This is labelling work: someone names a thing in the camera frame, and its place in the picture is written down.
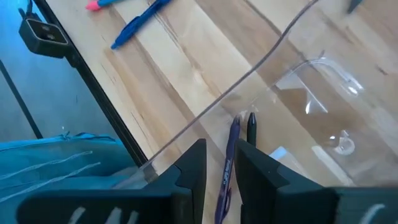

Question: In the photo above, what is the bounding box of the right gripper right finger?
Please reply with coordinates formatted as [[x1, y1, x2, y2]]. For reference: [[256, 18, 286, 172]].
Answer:
[[235, 139, 340, 224]]

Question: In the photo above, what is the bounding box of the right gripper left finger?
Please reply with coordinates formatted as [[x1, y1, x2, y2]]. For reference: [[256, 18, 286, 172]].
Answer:
[[146, 138, 208, 224]]

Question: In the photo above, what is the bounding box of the purple pen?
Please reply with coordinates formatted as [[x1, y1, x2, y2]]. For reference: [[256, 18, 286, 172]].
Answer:
[[214, 115, 242, 224]]

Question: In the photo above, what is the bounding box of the black pen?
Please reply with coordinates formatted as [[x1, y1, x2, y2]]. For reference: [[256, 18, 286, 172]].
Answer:
[[246, 111, 257, 147]]

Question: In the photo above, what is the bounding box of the bright blue pen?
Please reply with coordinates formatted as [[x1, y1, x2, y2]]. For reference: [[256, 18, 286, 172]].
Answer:
[[110, 0, 172, 50]]

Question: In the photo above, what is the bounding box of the blue pencil with pink eraser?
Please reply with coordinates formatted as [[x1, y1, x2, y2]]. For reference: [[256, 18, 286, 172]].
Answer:
[[85, 0, 124, 12]]

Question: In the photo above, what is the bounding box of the clear plastic bin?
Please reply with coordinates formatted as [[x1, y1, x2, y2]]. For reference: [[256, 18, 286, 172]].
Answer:
[[111, 0, 398, 200]]

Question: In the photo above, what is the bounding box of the blue cloth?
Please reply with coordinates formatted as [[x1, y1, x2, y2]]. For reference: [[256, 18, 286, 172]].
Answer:
[[0, 133, 139, 206]]

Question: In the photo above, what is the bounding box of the black stand leg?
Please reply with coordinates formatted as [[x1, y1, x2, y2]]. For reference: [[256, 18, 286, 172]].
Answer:
[[0, 60, 44, 140]]

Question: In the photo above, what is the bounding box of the table-level camera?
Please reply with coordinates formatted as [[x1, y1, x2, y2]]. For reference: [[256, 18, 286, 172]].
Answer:
[[17, 17, 70, 59]]

